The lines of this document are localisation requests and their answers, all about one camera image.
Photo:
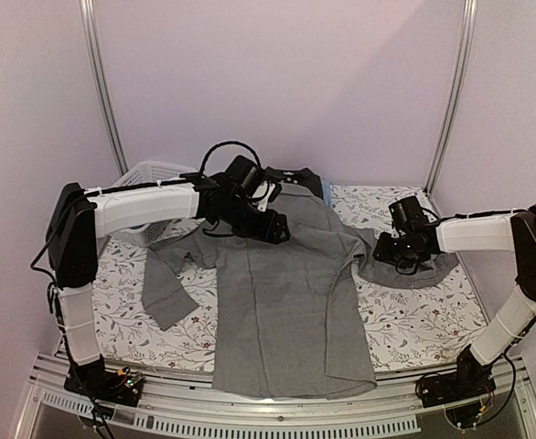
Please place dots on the floral patterned tablecloth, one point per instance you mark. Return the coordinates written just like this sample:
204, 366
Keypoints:
405, 329

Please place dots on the folded light blue shirt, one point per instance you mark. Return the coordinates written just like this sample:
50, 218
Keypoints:
327, 192

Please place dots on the right aluminium frame post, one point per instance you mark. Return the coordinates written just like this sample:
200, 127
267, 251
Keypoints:
463, 54

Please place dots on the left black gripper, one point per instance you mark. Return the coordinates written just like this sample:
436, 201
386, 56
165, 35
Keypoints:
270, 230

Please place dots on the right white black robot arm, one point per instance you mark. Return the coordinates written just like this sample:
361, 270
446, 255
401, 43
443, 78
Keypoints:
510, 233

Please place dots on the grey long sleeve shirt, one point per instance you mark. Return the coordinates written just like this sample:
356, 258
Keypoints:
288, 318

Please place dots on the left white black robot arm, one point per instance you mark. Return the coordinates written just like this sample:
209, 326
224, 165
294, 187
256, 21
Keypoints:
239, 196

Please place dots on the folded black striped shirt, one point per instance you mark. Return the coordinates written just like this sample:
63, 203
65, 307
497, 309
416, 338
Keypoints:
304, 177

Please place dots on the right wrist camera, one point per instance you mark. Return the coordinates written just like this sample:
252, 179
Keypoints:
399, 220

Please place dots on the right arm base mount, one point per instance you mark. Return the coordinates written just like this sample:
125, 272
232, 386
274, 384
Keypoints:
470, 379

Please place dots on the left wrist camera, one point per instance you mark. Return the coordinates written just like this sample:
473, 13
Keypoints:
265, 194

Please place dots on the aluminium frame post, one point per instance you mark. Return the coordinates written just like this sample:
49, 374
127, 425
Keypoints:
463, 54
90, 29

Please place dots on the left aluminium frame post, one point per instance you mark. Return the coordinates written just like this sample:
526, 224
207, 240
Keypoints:
90, 29

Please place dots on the aluminium front rail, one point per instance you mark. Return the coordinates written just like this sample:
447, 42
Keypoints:
182, 404

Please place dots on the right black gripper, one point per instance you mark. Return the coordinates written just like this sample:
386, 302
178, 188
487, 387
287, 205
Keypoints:
381, 253

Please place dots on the white plastic laundry basket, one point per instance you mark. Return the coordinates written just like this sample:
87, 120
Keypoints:
143, 201

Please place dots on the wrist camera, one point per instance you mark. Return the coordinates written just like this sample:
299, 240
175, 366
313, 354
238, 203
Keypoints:
399, 220
265, 194

